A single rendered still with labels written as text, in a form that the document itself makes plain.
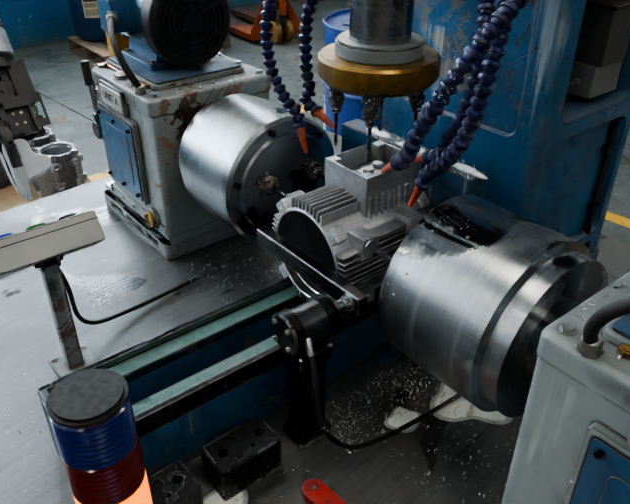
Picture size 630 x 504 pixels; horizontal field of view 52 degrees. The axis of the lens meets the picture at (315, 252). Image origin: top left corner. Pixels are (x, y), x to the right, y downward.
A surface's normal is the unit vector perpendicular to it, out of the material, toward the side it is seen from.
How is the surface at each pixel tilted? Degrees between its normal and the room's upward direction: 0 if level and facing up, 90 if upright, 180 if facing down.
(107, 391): 0
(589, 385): 90
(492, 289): 43
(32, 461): 0
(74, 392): 0
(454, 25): 90
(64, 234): 57
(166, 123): 90
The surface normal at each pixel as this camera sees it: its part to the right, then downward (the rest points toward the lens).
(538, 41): -0.78, 0.33
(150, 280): 0.00, -0.84
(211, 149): -0.67, -0.16
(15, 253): 0.52, -0.11
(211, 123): -0.50, -0.44
